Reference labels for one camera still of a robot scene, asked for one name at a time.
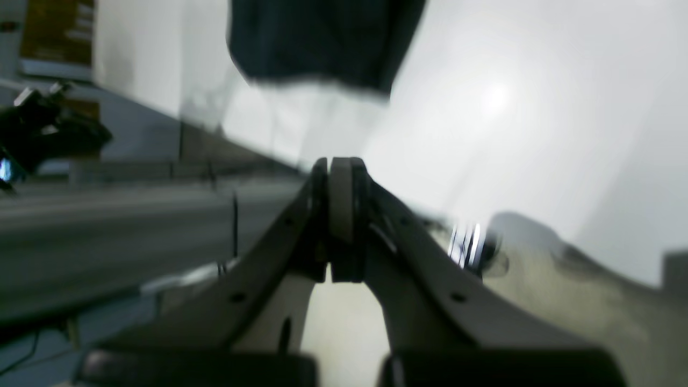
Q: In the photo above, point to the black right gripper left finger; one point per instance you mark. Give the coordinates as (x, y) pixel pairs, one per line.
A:
(245, 329)

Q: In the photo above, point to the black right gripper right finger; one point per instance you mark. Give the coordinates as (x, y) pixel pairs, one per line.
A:
(444, 327)

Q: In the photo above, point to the black t-shirt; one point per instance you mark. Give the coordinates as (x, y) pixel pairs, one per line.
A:
(359, 44)

